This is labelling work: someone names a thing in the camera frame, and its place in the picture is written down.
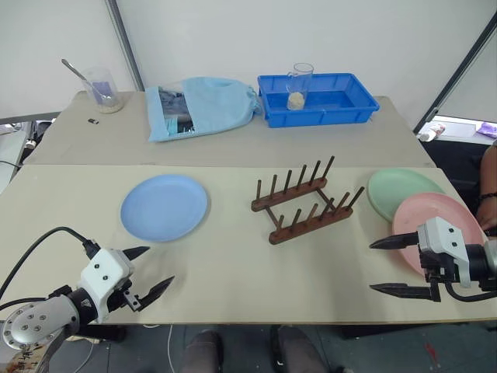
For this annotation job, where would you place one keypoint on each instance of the white plastic bottle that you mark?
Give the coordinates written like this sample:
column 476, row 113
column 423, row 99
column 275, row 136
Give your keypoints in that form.
column 431, row 133

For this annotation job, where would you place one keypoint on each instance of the person's bare forearm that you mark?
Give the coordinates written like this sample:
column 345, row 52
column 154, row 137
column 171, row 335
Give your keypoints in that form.
column 490, row 171

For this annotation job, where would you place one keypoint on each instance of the dark printed booklet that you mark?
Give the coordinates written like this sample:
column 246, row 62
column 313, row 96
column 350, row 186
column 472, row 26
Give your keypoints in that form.
column 174, row 112

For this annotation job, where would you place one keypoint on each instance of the metal spoon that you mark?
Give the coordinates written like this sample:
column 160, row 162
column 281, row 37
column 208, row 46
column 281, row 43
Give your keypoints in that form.
column 71, row 69

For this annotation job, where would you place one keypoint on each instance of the dark rounded shape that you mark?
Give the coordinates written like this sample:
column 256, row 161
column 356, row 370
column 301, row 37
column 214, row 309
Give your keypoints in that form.
column 297, row 349
column 202, row 351

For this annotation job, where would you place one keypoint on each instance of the pink plate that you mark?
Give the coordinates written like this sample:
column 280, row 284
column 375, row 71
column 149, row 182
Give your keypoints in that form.
column 427, row 210

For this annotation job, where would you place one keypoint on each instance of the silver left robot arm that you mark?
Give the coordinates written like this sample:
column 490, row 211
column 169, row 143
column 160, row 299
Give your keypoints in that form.
column 27, row 326

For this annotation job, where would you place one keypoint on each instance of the wooden dish rack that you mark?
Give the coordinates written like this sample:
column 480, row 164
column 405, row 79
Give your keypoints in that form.
column 287, row 195

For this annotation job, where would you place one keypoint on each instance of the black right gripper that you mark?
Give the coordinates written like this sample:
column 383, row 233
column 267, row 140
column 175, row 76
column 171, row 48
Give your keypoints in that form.
column 436, row 268

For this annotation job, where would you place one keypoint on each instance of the small black clip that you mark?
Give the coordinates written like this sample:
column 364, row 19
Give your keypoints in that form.
column 93, row 121

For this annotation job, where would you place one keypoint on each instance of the grey metal pole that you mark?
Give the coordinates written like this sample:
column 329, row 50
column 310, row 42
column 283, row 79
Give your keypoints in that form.
column 124, row 42
column 458, row 72

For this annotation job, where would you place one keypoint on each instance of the blue plastic bin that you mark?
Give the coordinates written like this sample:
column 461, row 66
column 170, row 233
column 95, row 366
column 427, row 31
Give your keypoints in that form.
column 330, row 116

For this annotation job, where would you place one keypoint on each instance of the clear beaker with grains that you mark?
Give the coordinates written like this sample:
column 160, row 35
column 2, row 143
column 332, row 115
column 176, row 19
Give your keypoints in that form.
column 110, row 103

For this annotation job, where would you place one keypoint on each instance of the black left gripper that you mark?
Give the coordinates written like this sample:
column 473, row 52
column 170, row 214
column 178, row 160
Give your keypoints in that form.
column 125, row 298

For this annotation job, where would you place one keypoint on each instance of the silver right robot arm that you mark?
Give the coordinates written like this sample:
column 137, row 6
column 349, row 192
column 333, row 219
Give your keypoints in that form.
column 485, row 260

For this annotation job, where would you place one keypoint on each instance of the black wrist band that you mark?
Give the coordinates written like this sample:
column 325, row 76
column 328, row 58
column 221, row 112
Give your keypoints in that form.
column 487, row 196

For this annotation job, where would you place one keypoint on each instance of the person's bare hand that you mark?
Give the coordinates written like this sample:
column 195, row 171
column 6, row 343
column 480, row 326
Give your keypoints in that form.
column 489, row 217

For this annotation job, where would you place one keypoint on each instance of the green plate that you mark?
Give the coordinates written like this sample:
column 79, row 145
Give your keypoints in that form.
column 392, row 190

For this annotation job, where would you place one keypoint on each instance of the blue plate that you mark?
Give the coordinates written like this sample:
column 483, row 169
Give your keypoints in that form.
column 163, row 208

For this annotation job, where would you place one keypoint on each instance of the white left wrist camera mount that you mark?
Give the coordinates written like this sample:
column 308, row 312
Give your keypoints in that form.
column 103, row 272

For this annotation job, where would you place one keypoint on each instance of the purple packet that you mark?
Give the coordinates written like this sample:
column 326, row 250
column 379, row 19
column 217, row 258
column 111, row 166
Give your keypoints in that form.
column 487, row 129

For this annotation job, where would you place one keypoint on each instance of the clear measuring cup with grains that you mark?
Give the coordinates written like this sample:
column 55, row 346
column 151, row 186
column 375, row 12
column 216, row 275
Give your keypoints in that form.
column 297, row 101

